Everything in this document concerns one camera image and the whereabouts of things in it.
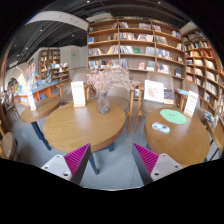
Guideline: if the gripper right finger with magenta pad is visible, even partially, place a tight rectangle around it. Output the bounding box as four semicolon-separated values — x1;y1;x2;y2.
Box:
132;144;182;185

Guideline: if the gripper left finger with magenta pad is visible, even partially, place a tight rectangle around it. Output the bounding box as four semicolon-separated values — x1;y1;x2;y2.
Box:
42;144;91;185

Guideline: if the patterned computer mouse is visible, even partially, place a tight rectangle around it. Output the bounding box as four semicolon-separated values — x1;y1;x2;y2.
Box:
152;122;170;133

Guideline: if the round green mouse pad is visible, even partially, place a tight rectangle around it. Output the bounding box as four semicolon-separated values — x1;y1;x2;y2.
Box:
160;109;187;124

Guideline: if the round wooden centre table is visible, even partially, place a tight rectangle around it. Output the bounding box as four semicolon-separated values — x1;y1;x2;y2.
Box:
43;99;125;153

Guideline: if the round wooden right table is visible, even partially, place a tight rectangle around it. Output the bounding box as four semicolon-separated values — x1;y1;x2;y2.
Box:
144;109;210;166

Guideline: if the small round wooden left table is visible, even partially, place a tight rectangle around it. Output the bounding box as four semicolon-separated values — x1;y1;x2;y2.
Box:
20;97;61;123

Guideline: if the wooden chair left edge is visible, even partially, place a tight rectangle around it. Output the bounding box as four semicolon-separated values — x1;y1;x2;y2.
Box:
0;121;18;161

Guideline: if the glass vase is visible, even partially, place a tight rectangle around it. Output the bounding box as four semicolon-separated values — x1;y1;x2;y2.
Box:
97;92;110;114

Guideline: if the white sign on centre table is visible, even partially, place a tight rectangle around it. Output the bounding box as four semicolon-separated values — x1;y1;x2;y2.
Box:
71;81;86;107

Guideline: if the white sign on table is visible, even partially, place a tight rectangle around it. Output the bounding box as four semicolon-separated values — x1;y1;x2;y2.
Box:
27;91;37;111
184;91;198;117
71;81;86;107

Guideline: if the upright book on chair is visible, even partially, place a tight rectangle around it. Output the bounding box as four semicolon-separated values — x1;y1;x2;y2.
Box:
164;88;174;104

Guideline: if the white sign on left table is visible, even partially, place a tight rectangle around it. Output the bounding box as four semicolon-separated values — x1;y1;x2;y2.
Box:
27;91;37;111

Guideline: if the wooden chair behind centre table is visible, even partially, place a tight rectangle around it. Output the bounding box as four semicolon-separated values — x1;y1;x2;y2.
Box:
108;87;134;131

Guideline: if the white poster with red drawing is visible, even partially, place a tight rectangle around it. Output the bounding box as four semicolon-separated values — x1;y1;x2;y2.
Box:
144;80;164;103

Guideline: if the white sign on right table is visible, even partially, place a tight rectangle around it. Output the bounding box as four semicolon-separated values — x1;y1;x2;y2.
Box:
184;91;198;117

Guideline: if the blue book display counter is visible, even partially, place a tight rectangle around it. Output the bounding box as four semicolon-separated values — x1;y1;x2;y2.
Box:
15;81;59;106

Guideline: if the wooden chair far left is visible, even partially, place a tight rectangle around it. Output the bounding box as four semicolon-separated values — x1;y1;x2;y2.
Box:
58;70;90;105

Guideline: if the pink dried flower bouquet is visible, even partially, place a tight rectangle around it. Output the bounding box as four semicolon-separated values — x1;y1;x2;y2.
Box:
86;68;140;92

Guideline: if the distant wooden bookshelf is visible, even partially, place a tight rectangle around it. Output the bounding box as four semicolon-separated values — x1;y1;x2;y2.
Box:
39;49;60;79

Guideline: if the right side wooden bookshelf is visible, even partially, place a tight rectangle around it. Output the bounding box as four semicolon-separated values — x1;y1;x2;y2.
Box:
181;29;224;116

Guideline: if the large wooden bookshelf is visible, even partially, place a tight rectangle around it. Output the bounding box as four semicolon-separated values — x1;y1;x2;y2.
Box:
87;17;186;87

